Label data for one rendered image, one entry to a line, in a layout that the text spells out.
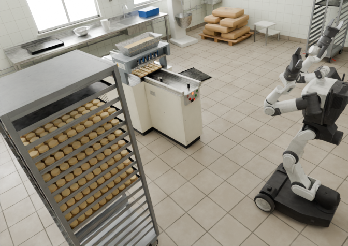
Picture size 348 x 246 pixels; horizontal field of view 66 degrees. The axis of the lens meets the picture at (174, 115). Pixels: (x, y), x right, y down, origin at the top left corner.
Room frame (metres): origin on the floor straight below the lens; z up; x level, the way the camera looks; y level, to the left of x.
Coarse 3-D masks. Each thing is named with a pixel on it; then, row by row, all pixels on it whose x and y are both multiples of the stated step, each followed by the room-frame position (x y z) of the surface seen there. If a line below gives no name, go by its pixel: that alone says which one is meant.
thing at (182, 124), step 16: (160, 80) 3.10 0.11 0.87; (176, 80) 3.09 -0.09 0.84; (160, 96) 2.96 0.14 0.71; (176, 96) 2.73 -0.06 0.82; (160, 112) 3.01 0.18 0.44; (176, 112) 2.76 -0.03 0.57; (192, 112) 2.78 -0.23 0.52; (160, 128) 3.06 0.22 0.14; (176, 128) 2.79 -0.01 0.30; (192, 128) 2.76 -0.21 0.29
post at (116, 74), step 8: (112, 64) 1.46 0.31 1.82; (112, 72) 1.45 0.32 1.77; (120, 80) 1.45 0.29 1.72; (120, 88) 1.44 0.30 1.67; (120, 96) 1.44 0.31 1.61; (128, 112) 1.45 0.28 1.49; (128, 120) 1.44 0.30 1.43; (128, 128) 1.44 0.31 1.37; (136, 144) 1.45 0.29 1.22; (136, 152) 1.44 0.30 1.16; (136, 160) 1.45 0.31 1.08; (144, 176) 1.45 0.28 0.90; (144, 184) 1.44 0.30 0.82; (144, 192) 1.45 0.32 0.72; (152, 208) 1.45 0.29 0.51; (152, 216) 1.44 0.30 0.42
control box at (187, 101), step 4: (196, 88) 2.82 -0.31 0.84; (188, 92) 2.74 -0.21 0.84; (196, 92) 2.80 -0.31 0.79; (184, 96) 2.69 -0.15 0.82; (188, 96) 2.71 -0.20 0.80; (192, 96) 2.75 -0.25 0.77; (196, 96) 2.80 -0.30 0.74; (184, 100) 2.70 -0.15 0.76; (188, 100) 2.71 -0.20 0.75; (184, 104) 2.70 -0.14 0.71
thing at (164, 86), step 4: (144, 80) 3.20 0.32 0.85; (148, 80) 3.13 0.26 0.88; (152, 80) 3.07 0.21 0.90; (156, 84) 3.01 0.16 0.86; (160, 84) 2.95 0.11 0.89; (164, 84) 2.91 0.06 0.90; (164, 88) 2.90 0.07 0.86; (168, 88) 2.84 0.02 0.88; (172, 88) 2.79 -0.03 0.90; (172, 92) 2.79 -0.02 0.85; (176, 92) 2.74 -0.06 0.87; (180, 92) 2.68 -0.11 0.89
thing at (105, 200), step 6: (132, 180) 1.46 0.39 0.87; (120, 186) 1.40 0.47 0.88; (126, 186) 1.41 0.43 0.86; (114, 192) 1.35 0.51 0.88; (120, 192) 1.36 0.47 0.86; (108, 198) 1.31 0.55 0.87; (96, 204) 1.27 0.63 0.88; (102, 204) 1.27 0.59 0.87; (90, 210) 1.22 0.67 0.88; (96, 210) 1.23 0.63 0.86; (84, 216) 1.18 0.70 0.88; (72, 222) 1.14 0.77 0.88; (78, 222) 1.15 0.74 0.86; (72, 228) 1.11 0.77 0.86
